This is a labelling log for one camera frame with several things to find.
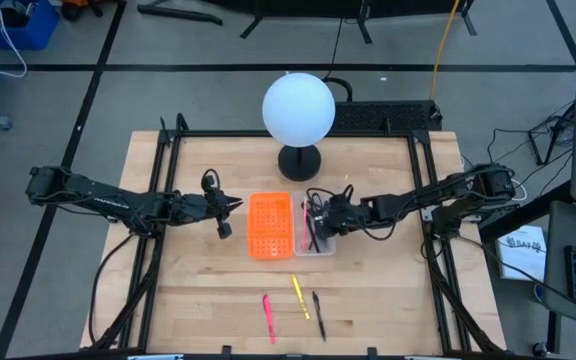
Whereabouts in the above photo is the large blue plastic bin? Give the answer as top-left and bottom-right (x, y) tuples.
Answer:
(0, 0), (60, 51)

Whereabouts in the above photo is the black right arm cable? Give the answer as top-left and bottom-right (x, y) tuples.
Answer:
(460, 234), (576, 322)

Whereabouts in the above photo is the orange and black object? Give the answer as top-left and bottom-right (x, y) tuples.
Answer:
(61, 0), (105, 22)

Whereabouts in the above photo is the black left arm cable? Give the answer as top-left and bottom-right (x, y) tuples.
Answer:
(88, 232), (142, 346)

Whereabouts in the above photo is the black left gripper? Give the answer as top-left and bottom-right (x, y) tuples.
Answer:
(182, 187), (243, 240)

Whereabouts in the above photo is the black perforated computer case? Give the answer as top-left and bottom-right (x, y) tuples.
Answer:
(335, 99), (443, 134)

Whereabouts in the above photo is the pink highlighter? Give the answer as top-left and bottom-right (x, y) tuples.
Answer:
(261, 293), (277, 345)

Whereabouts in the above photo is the white printed paper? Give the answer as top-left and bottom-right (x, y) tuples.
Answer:
(496, 224), (548, 281)

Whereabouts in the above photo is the black aluminium table frame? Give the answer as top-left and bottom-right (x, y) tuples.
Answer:
(82, 112), (507, 355)

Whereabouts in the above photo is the orange plastic basket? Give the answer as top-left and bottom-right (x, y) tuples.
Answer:
(246, 191), (294, 261)

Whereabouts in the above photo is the yellow highlighter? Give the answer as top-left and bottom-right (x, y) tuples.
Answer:
(290, 273), (312, 321)

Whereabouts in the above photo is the clear plastic supply box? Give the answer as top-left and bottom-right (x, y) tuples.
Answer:
(290, 189), (338, 258)

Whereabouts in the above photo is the black ballpoint pen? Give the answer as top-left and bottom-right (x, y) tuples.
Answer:
(311, 291), (327, 343)
(307, 224), (321, 254)

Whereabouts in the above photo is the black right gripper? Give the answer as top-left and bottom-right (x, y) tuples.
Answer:
(312, 194), (367, 241)

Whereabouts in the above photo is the white globe lamp black base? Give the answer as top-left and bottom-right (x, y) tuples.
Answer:
(261, 72), (337, 183)

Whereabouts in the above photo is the yellow hanging cable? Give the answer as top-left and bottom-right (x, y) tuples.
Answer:
(430, 0), (462, 101)

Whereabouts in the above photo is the dark grey desk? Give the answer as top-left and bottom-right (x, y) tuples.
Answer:
(537, 199), (576, 335)

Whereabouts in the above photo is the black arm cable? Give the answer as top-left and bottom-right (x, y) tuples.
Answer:
(460, 234), (576, 322)
(88, 232), (142, 346)

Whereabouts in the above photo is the black lamp cable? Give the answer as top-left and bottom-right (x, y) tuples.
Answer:
(323, 17), (354, 104)

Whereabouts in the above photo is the black cable bundle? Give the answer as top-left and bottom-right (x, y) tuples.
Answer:
(486, 99), (576, 167)

